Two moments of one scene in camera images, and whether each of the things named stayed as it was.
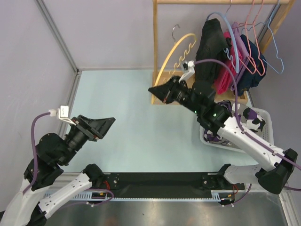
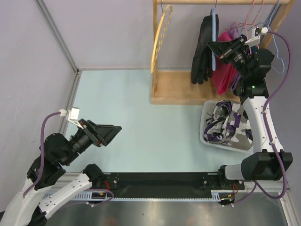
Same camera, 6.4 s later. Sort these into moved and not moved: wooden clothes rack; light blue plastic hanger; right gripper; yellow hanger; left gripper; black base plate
Moved: right gripper; left gripper; yellow hanger; light blue plastic hanger
Not moved: black base plate; wooden clothes rack
